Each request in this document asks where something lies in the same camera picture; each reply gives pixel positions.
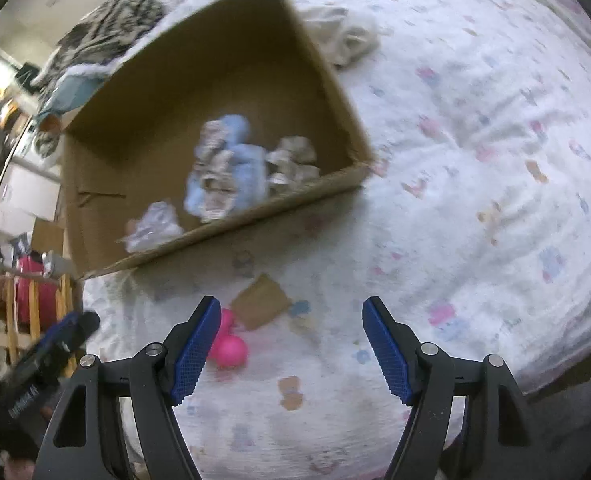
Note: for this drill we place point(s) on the teal fleece-edged cushion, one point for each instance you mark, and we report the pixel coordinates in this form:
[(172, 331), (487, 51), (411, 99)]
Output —
[(70, 92)]

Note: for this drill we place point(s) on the brown cardboard box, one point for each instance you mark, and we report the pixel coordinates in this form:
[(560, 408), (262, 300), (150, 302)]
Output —
[(215, 125)]

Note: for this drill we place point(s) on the beige lace-trimmed scrunchie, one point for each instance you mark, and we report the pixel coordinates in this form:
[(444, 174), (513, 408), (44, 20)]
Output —
[(215, 160)]

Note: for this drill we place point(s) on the lavender fluffy scrunchie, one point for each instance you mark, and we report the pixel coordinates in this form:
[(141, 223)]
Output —
[(150, 227)]

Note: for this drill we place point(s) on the light blue fluffy scrunchie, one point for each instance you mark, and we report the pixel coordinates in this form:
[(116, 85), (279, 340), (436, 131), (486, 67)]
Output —
[(243, 165)]

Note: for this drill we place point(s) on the white cabinet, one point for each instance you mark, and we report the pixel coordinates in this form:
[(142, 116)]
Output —
[(25, 195)]

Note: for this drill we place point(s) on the yellow wooden rack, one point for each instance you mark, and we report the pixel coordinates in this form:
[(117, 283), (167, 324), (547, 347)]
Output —
[(20, 310)]

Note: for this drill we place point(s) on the cream scrunchie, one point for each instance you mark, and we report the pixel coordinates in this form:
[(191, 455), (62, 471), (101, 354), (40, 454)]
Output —
[(295, 165)]

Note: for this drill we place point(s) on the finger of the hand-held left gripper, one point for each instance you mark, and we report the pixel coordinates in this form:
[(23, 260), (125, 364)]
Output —
[(70, 331)]

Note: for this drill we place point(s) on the printed white bed quilt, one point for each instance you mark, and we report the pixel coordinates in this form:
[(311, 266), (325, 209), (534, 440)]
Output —
[(475, 185)]

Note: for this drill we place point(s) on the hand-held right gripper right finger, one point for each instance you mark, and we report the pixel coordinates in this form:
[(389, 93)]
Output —
[(390, 355)]

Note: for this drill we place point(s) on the pink bag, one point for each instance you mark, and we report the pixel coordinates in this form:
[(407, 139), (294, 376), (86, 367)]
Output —
[(38, 297)]

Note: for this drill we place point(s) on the brown cardboard piece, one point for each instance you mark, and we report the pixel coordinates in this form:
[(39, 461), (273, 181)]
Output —
[(260, 302)]

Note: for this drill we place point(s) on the white cloth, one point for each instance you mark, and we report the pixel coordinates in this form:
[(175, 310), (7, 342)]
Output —
[(348, 35)]

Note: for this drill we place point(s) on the pink rubber toy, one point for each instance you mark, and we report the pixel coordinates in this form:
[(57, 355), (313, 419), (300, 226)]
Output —
[(229, 345)]

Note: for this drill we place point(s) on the patterned knit blanket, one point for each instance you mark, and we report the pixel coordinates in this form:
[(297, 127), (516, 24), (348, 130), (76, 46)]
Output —
[(105, 25)]

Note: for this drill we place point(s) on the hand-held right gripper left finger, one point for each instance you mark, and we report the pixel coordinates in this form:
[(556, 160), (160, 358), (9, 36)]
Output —
[(190, 355)]

